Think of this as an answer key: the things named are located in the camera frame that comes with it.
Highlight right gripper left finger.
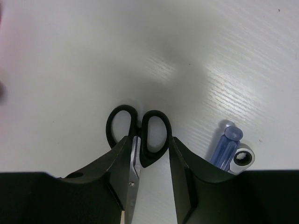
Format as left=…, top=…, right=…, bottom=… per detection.
left=0, top=137, right=131, bottom=224

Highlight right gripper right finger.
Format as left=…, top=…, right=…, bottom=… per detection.
left=169, top=137, right=299, bottom=224

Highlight blue handled screwdriver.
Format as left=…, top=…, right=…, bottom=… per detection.
left=209, top=120, right=243, bottom=172

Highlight black handled scissors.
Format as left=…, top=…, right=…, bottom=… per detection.
left=106, top=105, right=172, bottom=224

